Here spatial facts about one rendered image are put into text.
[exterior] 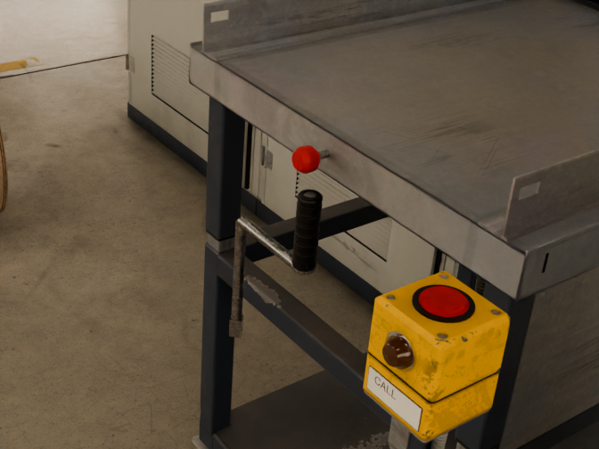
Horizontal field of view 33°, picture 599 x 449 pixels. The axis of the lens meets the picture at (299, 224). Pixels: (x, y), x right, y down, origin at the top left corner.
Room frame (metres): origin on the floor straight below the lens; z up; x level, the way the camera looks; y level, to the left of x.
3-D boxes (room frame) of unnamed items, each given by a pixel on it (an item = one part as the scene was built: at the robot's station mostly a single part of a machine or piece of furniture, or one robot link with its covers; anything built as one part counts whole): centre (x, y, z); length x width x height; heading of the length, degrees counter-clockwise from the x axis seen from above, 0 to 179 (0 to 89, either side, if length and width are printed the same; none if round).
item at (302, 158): (1.06, -0.01, 0.82); 0.04 x 0.03 x 0.03; 129
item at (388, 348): (0.64, -0.08, 0.87); 0.03 x 0.01 x 0.03; 39
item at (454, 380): (0.66, -0.12, 0.85); 0.08 x 0.08 x 0.10; 39
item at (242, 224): (1.12, 0.03, 0.62); 0.17 x 0.03 x 0.30; 39
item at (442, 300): (0.67, -0.12, 0.90); 0.04 x 0.04 x 0.02
